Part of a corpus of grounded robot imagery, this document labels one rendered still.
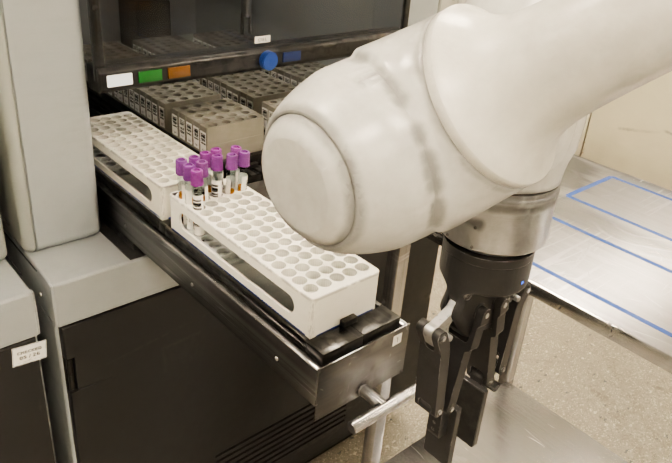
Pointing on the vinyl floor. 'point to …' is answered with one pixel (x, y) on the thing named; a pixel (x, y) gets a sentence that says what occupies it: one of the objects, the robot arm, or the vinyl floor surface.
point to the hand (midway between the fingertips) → (455, 420)
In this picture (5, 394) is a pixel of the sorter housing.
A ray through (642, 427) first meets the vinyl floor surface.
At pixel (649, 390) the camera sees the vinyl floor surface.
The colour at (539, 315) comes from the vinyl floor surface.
